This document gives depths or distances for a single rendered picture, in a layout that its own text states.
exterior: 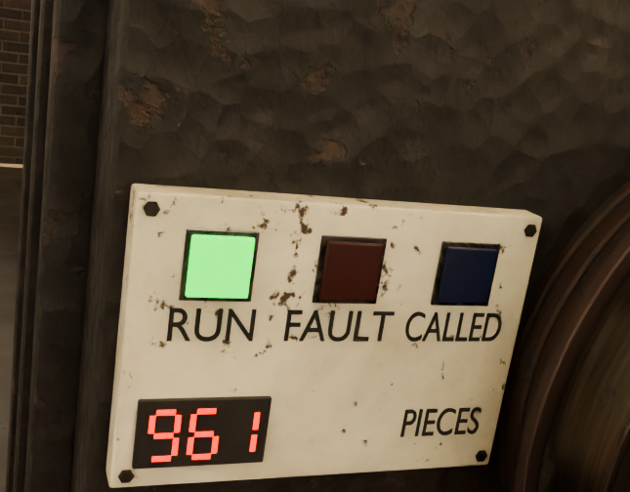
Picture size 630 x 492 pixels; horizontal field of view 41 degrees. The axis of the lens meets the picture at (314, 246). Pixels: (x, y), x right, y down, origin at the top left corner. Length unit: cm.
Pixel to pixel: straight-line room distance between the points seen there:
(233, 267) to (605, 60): 28
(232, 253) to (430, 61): 17
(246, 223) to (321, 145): 7
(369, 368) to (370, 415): 3
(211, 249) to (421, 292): 14
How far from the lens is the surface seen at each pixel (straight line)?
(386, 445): 57
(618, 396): 49
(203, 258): 47
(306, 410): 53
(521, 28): 55
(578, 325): 51
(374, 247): 50
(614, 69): 59
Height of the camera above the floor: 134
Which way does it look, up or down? 15 degrees down
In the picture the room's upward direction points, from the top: 9 degrees clockwise
